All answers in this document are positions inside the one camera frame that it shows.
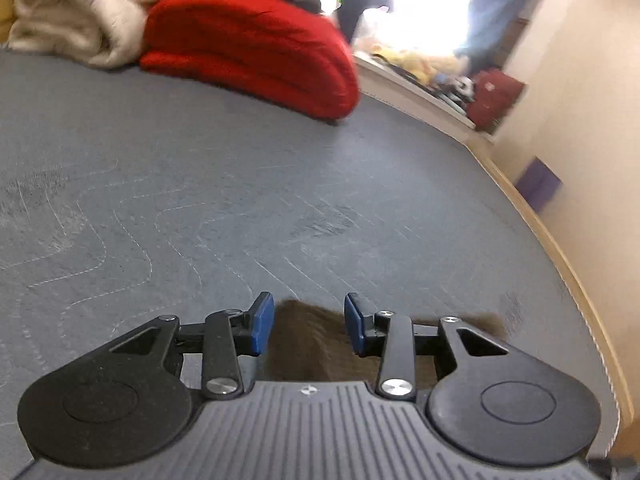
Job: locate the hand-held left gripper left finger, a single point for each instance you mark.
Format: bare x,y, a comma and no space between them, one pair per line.
262,322

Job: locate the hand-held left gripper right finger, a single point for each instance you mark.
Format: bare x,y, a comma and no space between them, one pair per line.
356,325

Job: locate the grey quilted mattress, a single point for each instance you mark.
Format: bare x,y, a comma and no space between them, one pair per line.
250,185

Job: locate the panda plush toy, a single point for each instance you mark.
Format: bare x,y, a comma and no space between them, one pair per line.
462,89

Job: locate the red cushion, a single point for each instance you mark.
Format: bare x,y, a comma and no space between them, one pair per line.
495,97

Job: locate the yellow bear plush toy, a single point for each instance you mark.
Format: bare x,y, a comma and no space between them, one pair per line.
415,62

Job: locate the folded red quilt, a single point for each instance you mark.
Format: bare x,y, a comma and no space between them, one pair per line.
250,45

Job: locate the bright window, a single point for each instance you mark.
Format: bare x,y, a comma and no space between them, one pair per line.
430,0

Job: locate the blue curtain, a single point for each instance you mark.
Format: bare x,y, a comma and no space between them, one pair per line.
500,5

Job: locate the folded cream fleece blanket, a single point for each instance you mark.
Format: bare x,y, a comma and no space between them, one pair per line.
75,10

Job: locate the purple wall patch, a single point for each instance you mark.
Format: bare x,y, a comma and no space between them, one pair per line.
539,185

